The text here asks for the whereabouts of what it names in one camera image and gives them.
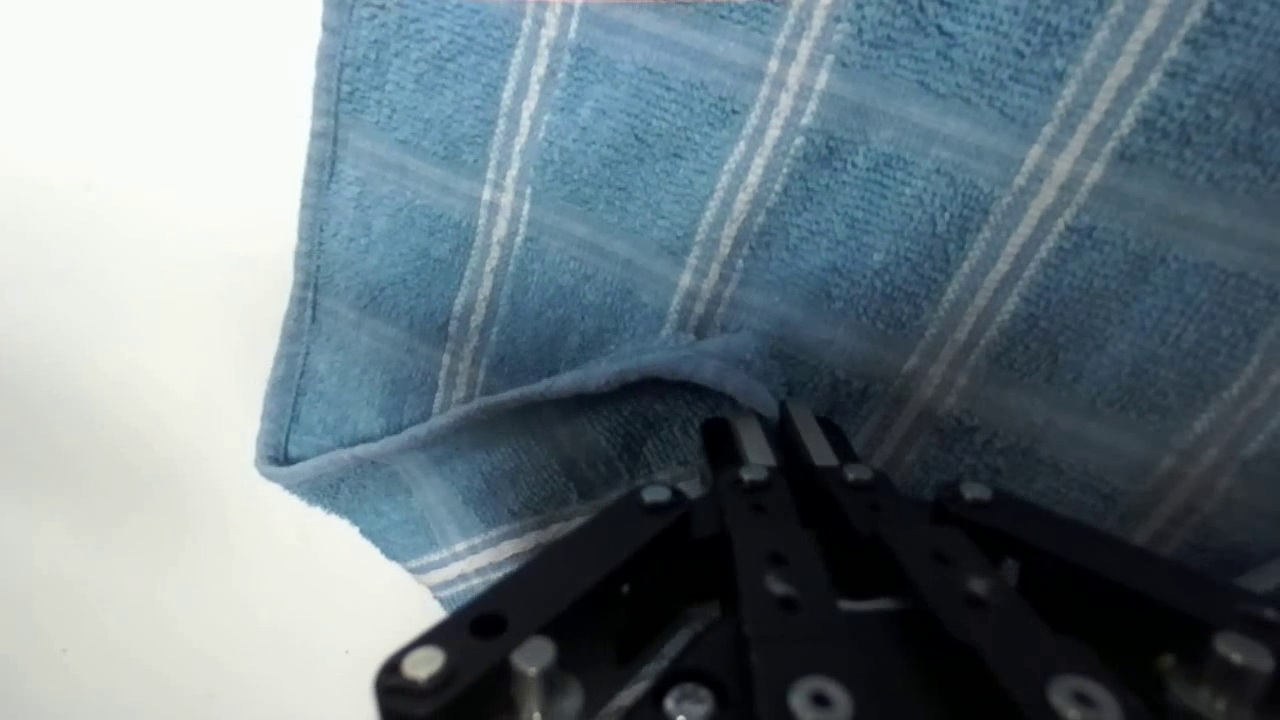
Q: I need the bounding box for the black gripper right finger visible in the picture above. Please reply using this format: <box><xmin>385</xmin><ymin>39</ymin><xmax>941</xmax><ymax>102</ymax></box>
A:
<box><xmin>779</xmin><ymin>399</ymin><xmax>1280</xmax><ymax>720</ymax></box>

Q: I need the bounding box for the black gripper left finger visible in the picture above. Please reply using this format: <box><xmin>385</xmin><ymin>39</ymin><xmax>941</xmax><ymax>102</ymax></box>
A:
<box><xmin>375</xmin><ymin>404</ymin><xmax>855</xmax><ymax>720</ymax></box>

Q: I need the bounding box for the blue striped towel cloth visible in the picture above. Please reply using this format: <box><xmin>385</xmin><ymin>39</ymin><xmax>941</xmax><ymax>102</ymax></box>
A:
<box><xmin>253</xmin><ymin>0</ymin><xmax>1280</xmax><ymax>616</ymax></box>

